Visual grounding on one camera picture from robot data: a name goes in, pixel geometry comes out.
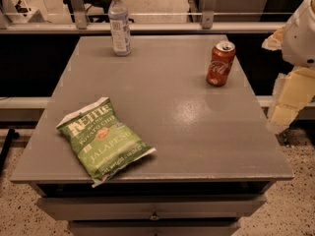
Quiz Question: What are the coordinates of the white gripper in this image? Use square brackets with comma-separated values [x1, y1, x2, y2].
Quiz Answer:
[262, 0, 315, 126]

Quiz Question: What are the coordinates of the red coke can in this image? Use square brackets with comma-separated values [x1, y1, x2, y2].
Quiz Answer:
[206, 40, 236, 87]

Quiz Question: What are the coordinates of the clear blue plastic water bottle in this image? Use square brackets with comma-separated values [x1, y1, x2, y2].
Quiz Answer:
[108, 0, 131, 56]

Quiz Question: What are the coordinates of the grey top drawer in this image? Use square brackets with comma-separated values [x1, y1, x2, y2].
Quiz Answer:
[37, 195, 267, 220]

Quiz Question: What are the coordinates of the grey drawer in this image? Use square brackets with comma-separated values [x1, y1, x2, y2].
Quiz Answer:
[37, 195, 267, 220]
[69, 220, 240, 236]

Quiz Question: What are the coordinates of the green jalapeno chip bag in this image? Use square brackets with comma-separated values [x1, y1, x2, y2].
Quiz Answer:
[56, 97, 156, 187]

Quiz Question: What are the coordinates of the round metal drawer knob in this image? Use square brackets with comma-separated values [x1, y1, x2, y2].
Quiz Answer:
[149, 211, 160, 221]

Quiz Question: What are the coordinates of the black pole on floor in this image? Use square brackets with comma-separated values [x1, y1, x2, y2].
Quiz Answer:
[0, 129, 20, 174]

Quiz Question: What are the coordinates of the grey metal railing frame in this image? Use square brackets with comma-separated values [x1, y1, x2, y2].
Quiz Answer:
[0, 0, 295, 35]

